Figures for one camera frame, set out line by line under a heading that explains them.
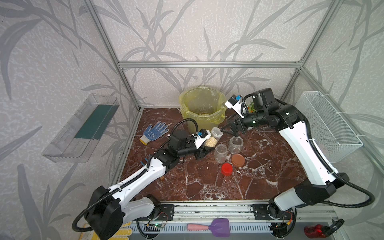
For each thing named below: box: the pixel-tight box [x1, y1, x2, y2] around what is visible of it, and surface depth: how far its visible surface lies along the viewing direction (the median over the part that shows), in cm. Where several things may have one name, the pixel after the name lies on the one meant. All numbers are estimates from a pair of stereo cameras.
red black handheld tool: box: [303, 218, 345, 239], surface depth 62 cm
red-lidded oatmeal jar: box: [214, 144, 228, 164], surface depth 88 cm
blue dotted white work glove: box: [139, 121, 170, 146], surface depth 107 cm
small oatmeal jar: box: [204, 127, 224, 148], surface depth 70 cm
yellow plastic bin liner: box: [179, 86, 227, 124], surface depth 96 cm
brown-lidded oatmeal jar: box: [228, 136, 244, 154], surface depth 94 cm
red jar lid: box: [221, 162, 233, 176], surface depth 88 cm
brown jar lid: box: [231, 153, 245, 167], surface depth 93 cm
